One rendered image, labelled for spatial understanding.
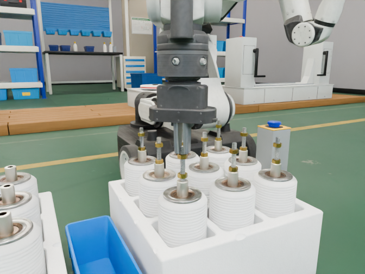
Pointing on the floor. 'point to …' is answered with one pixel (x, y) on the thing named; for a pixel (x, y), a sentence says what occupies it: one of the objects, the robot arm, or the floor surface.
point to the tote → (145, 79)
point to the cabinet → (137, 63)
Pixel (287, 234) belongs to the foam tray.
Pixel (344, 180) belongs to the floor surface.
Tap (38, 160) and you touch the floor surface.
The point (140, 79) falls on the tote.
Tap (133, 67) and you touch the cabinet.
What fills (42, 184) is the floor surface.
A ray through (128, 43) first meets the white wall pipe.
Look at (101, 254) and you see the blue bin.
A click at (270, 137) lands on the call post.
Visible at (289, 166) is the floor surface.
